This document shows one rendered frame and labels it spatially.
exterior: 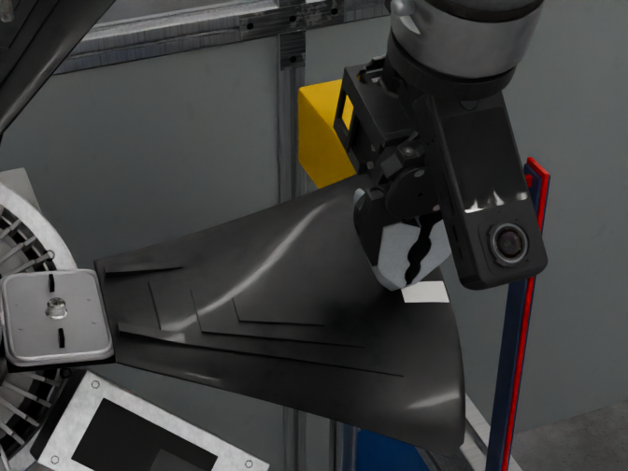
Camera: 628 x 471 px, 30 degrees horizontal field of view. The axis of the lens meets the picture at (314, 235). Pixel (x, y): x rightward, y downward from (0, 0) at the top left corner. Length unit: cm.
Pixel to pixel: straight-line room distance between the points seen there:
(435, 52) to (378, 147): 9
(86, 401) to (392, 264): 24
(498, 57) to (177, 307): 27
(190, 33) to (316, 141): 38
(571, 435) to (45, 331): 171
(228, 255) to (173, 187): 82
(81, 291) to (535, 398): 153
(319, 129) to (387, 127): 47
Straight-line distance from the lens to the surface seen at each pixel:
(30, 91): 72
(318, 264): 79
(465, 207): 63
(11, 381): 85
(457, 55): 60
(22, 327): 74
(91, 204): 158
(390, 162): 66
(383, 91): 69
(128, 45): 149
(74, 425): 84
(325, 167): 114
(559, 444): 232
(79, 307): 75
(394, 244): 72
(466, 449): 109
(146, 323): 73
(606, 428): 238
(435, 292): 80
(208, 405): 187
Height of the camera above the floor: 164
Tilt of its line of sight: 36 degrees down
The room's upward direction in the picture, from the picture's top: straight up
